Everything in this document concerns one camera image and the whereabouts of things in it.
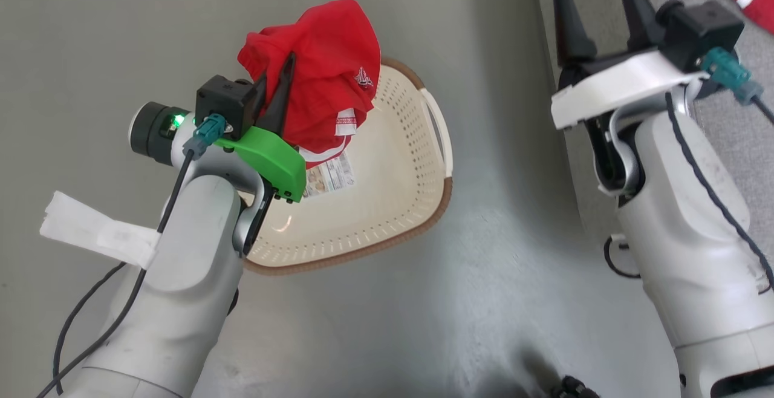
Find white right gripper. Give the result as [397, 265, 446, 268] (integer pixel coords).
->
[550, 0, 711, 131]

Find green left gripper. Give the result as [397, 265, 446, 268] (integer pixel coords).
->
[215, 52, 307, 204]

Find red shorts with bull logo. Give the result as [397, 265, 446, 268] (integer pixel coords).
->
[237, 0, 382, 172]

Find printed paper label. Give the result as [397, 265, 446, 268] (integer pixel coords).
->
[302, 150, 356, 199]

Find cream perforated laundry basket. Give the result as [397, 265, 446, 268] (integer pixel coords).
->
[239, 56, 454, 276]

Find white tape strip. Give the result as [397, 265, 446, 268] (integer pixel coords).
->
[39, 191, 161, 270]

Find black cable with teal connector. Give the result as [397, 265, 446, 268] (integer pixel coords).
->
[36, 114, 228, 398]
[701, 47, 774, 125]

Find thin black cable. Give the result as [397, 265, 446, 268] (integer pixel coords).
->
[664, 91, 774, 293]
[603, 235, 642, 279]

